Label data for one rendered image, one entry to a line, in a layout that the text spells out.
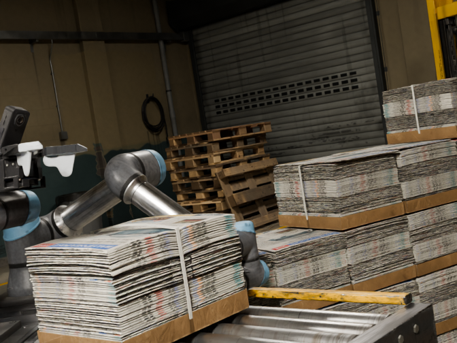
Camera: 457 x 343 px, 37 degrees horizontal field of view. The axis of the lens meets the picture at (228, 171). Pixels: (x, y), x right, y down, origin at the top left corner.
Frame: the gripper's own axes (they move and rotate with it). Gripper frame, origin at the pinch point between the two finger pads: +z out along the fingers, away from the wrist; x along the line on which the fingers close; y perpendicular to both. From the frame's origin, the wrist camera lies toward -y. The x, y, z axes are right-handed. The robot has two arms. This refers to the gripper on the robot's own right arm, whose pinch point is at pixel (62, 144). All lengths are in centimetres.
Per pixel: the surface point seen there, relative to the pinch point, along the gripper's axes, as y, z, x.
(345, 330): 40, 37, -36
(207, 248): 22.1, 8.0, -33.3
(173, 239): 19.4, 6.3, -23.6
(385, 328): 39, 46, -35
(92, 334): 36.6, -5.9, -10.7
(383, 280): 42, 11, -138
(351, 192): 12, 6, -128
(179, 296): 31.3, 5.6, -24.8
